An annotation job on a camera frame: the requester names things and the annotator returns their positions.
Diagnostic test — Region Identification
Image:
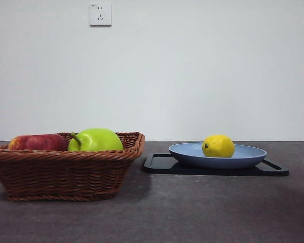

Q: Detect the blue plate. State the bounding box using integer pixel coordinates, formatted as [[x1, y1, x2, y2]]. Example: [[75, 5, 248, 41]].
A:
[[168, 142, 268, 170]]

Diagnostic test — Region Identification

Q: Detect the white wall socket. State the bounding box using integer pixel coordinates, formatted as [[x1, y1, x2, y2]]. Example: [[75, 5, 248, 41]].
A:
[[89, 3, 112, 27]]

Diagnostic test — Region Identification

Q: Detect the black flat tray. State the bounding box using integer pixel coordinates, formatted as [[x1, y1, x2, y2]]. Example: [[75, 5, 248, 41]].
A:
[[143, 153, 290, 177]]

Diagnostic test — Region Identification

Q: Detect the red apple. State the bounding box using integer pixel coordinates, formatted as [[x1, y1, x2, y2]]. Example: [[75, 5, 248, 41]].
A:
[[7, 134, 68, 152]]

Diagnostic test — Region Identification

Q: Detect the yellow lemon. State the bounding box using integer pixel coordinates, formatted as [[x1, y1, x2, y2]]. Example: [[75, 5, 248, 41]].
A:
[[202, 134, 235, 158]]

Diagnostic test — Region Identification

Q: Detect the green apple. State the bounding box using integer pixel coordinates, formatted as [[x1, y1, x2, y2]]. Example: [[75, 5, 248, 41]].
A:
[[67, 128, 124, 152]]

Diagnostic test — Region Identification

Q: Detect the brown wicker basket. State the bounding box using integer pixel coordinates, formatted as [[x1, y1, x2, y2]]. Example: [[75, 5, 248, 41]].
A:
[[0, 131, 145, 202]]

